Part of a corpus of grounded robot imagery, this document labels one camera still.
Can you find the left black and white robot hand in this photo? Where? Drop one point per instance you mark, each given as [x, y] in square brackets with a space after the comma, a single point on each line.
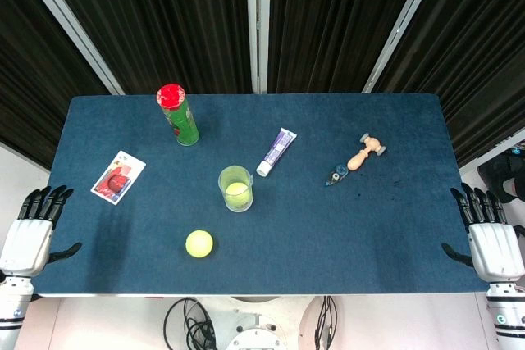
[26, 243]

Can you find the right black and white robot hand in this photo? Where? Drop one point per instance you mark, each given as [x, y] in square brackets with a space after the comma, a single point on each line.
[494, 249]

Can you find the yellow tennis ball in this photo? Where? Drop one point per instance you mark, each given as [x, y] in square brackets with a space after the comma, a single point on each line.
[199, 244]
[237, 196]

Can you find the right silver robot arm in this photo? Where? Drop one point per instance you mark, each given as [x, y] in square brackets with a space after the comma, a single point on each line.
[506, 313]

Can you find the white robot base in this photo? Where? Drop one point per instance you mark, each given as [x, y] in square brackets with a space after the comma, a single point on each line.
[254, 325]

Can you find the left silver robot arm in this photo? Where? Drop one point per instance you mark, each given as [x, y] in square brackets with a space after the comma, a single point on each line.
[14, 309]

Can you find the clear cup with ball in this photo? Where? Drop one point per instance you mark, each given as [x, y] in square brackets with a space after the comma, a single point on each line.
[229, 175]

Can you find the black and white equipment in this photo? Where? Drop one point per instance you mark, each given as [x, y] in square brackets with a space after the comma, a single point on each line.
[502, 178]

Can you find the white and red card packet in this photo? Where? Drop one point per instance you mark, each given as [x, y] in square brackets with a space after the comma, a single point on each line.
[119, 178]

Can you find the small wooden hammer toy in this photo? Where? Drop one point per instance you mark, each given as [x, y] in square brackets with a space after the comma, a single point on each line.
[361, 157]

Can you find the blue correction tape dispenser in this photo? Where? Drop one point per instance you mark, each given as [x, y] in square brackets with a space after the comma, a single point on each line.
[336, 175]

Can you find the blue fabric table cloth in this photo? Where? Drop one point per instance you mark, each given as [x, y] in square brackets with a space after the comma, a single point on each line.
[311, 227]

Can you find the black curtain panel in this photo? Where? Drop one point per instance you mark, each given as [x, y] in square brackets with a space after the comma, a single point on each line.
[24, 59]
[480, 46]
[156, 18]
[336, 18]

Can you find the green can with red lid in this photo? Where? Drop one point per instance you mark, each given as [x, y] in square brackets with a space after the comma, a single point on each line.
[184, 122]

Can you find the purple and white toothpaste tube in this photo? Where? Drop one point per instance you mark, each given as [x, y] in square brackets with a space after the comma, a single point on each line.
[277, 151]

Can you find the white aluminium frame post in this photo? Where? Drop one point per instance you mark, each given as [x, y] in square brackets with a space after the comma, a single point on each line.
[257, 18]
[65, 18]
[406, 18]

